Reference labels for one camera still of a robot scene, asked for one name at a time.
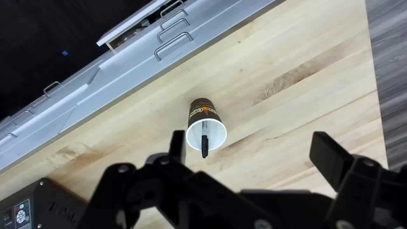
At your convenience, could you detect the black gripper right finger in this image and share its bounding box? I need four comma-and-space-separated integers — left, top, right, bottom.
310, 131, 407, 229

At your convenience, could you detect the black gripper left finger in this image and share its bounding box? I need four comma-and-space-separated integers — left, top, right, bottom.
78, 131, 273, 229

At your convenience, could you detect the black grey marker pen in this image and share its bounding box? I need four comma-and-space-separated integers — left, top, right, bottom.
202, 121, 209, 159

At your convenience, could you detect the black robot base control box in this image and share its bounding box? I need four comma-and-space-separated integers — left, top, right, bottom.
0, 178, 87, 229

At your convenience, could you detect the brown white paper cup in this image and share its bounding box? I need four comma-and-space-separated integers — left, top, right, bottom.
186, 98, 228, 151

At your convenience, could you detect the grey metal cabinet with handles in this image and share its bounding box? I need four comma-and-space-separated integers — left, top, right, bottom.
0, 0, 284, 169

